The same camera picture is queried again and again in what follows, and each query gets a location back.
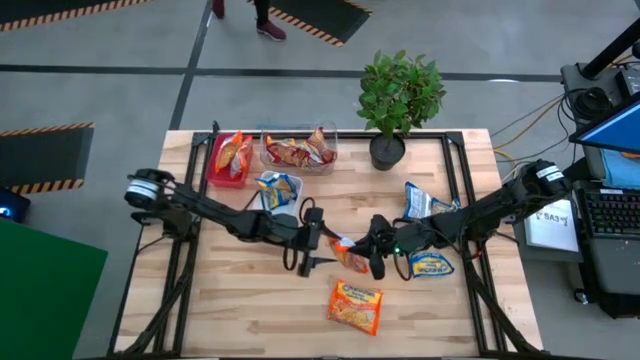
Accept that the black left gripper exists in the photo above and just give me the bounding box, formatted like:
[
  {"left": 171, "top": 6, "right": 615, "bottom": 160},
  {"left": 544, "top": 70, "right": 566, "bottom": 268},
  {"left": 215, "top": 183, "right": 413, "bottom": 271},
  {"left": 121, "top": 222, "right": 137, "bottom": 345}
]
[{"left": 292, "top": 207, "right": 345, "bottom": 278}]

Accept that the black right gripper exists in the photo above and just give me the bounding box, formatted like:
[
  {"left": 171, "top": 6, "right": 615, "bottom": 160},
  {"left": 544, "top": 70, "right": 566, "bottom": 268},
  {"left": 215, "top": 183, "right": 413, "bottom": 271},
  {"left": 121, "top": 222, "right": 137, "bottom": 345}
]
[{"left": 351, "top": 214, "right": 401, "bottom": 281}]

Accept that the white plastic bin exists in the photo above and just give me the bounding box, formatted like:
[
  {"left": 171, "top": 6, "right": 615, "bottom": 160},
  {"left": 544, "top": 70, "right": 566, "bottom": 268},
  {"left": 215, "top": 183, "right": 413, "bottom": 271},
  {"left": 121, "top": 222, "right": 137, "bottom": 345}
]
[{"left": 251, "top": 169, "right": 305, "bottom": 221}]

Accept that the red plastic bin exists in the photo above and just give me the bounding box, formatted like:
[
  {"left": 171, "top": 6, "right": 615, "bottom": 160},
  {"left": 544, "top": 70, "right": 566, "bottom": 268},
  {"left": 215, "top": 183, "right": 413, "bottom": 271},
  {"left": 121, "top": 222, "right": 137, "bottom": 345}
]
[{"left": 205, "top": 132, "right": 255, "bottom": 190}]

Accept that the clear plastic bin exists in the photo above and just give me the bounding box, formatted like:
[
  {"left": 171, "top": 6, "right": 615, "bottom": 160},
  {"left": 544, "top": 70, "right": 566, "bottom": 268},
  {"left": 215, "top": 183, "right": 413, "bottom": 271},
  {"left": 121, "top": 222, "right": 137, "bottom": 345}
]
[{"left": 258, "top": 122, "right": 339, "bottom": 176}]

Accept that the potted green plant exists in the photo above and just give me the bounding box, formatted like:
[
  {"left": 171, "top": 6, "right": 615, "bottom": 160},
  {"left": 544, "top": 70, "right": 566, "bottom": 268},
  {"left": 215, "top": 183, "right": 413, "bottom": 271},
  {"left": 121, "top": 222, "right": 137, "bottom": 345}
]
[{"left": 355, "top": 48, "right": 448, "bottom": 172}]

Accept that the white label sheet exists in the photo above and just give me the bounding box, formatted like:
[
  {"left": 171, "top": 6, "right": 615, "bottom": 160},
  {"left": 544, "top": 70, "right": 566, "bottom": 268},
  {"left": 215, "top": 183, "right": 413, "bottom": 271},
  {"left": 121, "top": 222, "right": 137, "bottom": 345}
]
[{"left": 522, "top": 197, "right": 581, "bottom": 254}]

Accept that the person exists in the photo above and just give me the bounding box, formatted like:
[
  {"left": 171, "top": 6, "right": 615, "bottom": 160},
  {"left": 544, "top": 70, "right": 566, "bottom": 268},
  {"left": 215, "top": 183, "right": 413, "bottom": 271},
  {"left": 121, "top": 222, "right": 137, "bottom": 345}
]
[{"left": 209, "top": 0, "right": 289, "bottom": 43}]

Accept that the black hazard-striped floor mat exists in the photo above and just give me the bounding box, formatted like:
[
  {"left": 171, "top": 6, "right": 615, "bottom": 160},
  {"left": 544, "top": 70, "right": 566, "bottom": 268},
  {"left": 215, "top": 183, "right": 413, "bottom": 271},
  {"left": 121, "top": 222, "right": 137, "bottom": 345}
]
[
  {"left": 0, "top": 121, "right": 96, "bottom": 196},
  {"left": 0, "top": 0, "right": 154, "bottom": 34},
  {"left": 269, "top": 0, "right": 374, "bottom": 49}
]

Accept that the grey equipment cart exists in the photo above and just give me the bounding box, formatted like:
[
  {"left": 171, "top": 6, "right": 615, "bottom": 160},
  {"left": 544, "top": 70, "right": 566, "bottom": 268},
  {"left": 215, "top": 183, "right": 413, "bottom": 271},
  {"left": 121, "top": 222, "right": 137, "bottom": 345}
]
[{"left": 574, "top": 149, "right": 640, "bottom": 321}]

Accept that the black keyboard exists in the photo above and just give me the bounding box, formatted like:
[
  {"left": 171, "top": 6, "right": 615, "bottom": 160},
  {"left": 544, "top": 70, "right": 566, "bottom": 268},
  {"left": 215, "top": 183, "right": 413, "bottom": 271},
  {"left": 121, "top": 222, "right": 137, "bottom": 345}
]
[{"left": 582, "top": 187, "right": 640, "bottom": 241}]

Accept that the grey equipment box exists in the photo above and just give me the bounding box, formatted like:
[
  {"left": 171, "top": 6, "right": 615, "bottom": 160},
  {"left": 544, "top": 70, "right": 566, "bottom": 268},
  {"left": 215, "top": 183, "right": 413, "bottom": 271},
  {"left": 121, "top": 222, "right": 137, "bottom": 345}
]
[{"left": 559, "top": 59, "right": 640, "bottom": 126}]

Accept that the light blue cloth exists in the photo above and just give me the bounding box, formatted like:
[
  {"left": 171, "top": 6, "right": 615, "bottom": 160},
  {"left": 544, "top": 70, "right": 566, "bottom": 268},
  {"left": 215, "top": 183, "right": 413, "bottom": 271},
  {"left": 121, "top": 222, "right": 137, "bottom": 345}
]
[{"left": 599, "top": 147, "right": 640, "bottom": 191}]

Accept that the monitor with blue screen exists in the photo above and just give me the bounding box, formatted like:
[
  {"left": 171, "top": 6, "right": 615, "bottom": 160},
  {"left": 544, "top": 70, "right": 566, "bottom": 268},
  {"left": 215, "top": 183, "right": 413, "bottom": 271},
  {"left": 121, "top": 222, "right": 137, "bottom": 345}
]
[{"left": 568, "top": 97, "right": 640, "bottom": 156}]

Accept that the green board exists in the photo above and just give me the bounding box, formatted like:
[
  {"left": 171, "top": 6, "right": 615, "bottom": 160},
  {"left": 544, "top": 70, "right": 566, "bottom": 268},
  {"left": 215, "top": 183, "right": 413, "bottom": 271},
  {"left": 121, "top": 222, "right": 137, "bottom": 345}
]
[{"left": 0, "top": 215, "right": 110, "bottom": 360}]

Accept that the black device with blue light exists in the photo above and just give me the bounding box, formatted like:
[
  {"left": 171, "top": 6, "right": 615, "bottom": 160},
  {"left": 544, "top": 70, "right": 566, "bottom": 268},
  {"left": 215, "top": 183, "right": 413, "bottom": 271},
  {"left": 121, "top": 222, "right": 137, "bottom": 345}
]
[{"left": 0, "top": 186, "right": 32, "bottom": 224}]

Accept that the black pole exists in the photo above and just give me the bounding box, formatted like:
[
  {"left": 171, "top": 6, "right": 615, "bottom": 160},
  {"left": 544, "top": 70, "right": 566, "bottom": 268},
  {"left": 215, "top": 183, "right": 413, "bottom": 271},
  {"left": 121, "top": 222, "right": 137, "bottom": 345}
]
[{"left": 579, "top": 17, "right": 640, "bottom": 80}]

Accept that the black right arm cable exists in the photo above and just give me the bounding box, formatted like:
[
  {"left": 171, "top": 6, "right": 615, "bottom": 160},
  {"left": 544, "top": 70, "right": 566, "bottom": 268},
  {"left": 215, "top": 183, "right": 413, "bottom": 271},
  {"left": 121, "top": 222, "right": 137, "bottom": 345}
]
[{"left": 393, "top": 249, "right": 412, "bottom": 282}]

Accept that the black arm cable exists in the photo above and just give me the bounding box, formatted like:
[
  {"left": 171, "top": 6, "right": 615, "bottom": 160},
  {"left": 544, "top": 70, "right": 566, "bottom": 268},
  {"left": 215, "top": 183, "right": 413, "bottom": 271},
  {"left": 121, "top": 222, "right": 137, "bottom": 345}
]
[
  {"left": 282, "top": 196, "right": 317, "bottom": 274},
  {"left": 393, "top": 249, "right": 412, "bottom": 282}
]

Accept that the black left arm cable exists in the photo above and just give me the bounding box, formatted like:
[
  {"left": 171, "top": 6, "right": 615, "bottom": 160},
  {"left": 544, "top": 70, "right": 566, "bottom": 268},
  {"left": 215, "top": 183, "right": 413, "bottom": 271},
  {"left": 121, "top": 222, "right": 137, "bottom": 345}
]
[{"left": 282, "top": 196, "right": 317, "bottom": 274}]

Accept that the black aluminium table frame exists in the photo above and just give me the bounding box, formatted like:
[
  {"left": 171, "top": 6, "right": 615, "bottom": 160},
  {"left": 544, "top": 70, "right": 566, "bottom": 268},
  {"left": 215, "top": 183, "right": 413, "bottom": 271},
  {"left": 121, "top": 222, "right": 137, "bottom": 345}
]
[{"left": 107, "top": 128, "right": 546, "bottom": 360}]

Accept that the orange floor cable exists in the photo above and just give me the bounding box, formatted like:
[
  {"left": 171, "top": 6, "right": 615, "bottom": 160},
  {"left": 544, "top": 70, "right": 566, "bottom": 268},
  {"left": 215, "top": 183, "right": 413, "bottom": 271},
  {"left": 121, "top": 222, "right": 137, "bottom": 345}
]
[{"left": 492, "top": 99, "right": 567, "bottom": 151}]

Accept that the grey floor cable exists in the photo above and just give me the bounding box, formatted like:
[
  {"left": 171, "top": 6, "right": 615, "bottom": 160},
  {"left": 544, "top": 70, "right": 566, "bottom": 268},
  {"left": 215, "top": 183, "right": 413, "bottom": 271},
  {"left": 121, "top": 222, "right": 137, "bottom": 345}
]
[{"left": 488, "top": 93, "right": 566, "bottom": 139}]

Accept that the coiled black cable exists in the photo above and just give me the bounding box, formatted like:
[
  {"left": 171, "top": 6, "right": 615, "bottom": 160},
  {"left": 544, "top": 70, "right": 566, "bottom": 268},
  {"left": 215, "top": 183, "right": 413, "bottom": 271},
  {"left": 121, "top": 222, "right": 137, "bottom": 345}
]
[{"left": 569, "top": 85, "right": 616, "bottom": 121}]

